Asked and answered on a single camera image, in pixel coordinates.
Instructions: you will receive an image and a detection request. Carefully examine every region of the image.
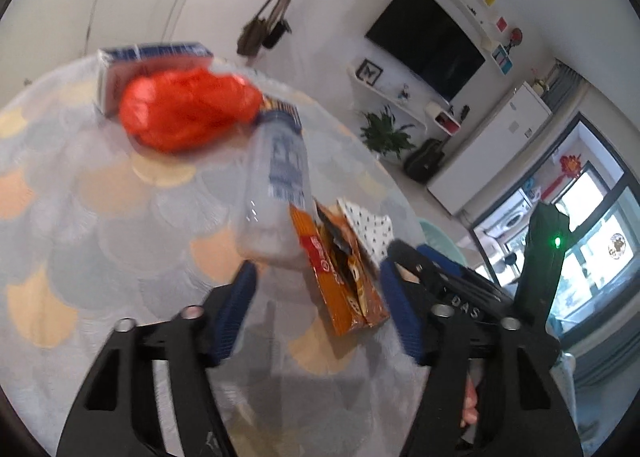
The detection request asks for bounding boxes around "clear plastic bottle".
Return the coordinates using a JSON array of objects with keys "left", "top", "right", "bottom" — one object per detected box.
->
[{"left": 235, "top": 109, "right": 315, "bottom": 270}]

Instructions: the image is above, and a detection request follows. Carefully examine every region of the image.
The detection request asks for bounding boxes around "red knot ornament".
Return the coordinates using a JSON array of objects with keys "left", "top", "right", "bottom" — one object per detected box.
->
[{"left": 550, "top": 154, "right": 583, "bottom": 192}]

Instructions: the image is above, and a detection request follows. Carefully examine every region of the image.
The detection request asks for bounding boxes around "green potted plant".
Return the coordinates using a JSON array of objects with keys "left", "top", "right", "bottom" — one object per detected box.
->
[{"left": 359, "top": 106, "right": 417, "bottom": 162}]

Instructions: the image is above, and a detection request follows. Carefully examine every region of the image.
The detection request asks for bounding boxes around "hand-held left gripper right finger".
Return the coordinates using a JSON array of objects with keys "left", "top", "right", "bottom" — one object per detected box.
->
[{"left": 380, "top": 259, "right": 583, "bottom": 457}]

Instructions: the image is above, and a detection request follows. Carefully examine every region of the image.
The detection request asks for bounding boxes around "black wall television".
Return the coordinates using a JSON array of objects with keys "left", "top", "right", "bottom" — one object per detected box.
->
[{"left": 365, "top": 0, "right": 487, "bottom": 102}]

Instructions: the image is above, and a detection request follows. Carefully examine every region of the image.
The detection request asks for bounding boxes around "blue white carton box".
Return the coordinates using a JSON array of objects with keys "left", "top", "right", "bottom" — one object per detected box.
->
[{"left": 97, "top": 42, "right": 215, "bottom": 118}]

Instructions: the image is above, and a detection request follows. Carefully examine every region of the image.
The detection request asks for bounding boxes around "orange snack packet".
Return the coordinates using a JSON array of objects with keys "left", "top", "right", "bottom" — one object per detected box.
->
[{"left": 289, "top": 202, "right": 391, "bottom": 336}]

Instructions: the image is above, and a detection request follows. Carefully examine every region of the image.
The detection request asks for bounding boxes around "black hanging bag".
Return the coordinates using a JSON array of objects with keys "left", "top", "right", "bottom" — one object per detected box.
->
[{"left": 261, "top": 17, "right": 292, "bottom": 50}]

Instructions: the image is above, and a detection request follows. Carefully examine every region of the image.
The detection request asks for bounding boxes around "sliding glass door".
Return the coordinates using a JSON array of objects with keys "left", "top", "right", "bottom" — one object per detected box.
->
[{"left": 462, "top": 112, "right": 640, "bottom": 378}]

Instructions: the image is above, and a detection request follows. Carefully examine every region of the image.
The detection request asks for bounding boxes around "grey blue curtain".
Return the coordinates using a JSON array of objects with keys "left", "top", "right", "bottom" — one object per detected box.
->
[{"left": 542, "top": 59, "right": 583, "bottom": 110}]

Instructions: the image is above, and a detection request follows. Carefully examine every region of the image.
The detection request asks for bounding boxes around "white pink cube shelf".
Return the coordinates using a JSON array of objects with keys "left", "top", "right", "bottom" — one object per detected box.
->
[{"left": 426, "top": 101, "right": 461, "bottom": 135}]

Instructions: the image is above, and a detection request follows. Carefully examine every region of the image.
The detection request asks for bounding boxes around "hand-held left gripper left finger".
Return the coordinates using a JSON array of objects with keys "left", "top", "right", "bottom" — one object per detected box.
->
[{"left": 56, "top": 261, "right": 258, "bottom": 457}]

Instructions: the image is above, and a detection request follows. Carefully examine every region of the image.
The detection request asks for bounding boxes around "curved white wall shelf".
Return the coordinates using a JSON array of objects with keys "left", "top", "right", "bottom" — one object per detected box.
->
[{"left": 346, "top": 64, "right": 431, "bottom": 130}]

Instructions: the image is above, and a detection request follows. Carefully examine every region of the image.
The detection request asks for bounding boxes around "white washing machine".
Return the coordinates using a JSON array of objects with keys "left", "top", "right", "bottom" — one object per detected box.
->
[{"left": 492, "top": 207, "right": 531, "bottom": 239}]

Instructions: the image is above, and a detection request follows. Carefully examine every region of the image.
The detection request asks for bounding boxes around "small blue white shelf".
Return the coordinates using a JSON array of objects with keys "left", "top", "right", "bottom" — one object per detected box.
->
[{"left": 492, "top": 44, "right": 515, "bottom": 75}]

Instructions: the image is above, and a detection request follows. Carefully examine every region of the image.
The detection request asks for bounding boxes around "person's right hand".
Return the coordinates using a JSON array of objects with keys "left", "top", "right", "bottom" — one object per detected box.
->
[{"left": 460, "top": 376, "right": 482, "bottom": 430}]

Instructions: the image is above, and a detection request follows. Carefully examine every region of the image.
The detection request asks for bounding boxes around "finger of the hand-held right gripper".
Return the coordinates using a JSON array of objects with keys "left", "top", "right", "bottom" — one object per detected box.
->
[
  {"left": 417, "top": 243, "right": 516, "bottom": 310},
  {"left": 387, "top": 240, "right": 501, "bottom": 319}
]

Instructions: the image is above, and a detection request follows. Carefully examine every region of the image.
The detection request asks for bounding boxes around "polka dot white packet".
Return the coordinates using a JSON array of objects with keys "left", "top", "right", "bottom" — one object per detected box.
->
[{"left": 336, "top": 198, "right": 396, "bottom": 263}]

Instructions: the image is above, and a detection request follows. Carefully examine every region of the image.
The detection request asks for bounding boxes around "red plastic bag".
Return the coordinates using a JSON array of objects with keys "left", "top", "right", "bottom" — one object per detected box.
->
[{"left": 119, "top": 68, "right": 263, "bottom": 154}]

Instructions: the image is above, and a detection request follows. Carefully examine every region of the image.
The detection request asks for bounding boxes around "scale patterned tablecloth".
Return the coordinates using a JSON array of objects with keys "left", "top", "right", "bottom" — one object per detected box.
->
[{"left": 0, "top": 54, "right": 451, "bottom": 457}]

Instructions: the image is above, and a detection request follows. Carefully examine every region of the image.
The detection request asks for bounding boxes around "framed butterfly picture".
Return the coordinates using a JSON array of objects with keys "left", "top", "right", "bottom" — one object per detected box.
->
[{"left": 356, "top": 58, "right": 385, "bottom": 84}]

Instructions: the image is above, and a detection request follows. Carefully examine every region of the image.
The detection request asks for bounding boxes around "brown hanging bag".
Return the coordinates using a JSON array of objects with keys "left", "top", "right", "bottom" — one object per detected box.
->
[{"left": 236, "top": 0, "right": 291, "bottom": 56}]

